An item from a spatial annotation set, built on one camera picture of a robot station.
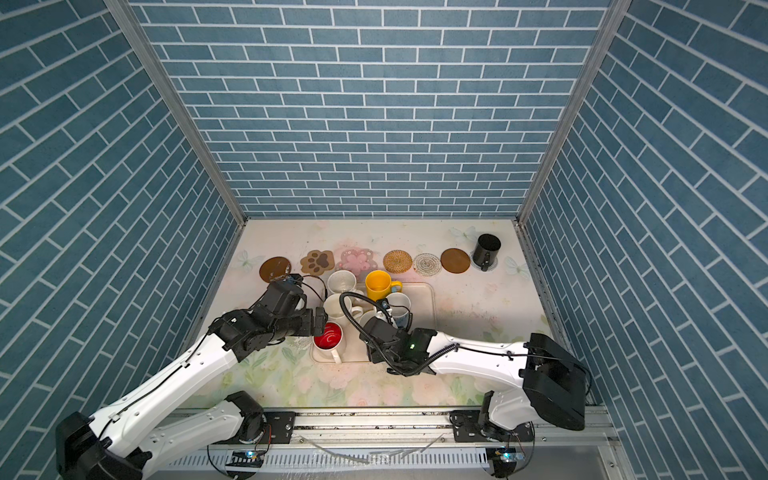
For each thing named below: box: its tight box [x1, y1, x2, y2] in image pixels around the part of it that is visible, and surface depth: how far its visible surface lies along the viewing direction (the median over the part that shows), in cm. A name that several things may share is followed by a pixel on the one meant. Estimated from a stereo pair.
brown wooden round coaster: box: [440, 248, 471, 274], surface depth 110 cm
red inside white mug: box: [314, 322, 343, 349], surface depth 85 cm
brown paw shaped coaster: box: [300, 249, 335, 276], surface depth 108 cm
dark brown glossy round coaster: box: [259, 256, 291, 283], surface depth 107 cm
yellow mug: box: [365, 270, 403, 301], surface depth 94 cm
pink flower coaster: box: [336, 248, 378, 277], surface depth 110 cm
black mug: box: [472, 233, 502, 272], surface depth 104 cm
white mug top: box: [327, 269, 357, 294], surface depth 97 cm
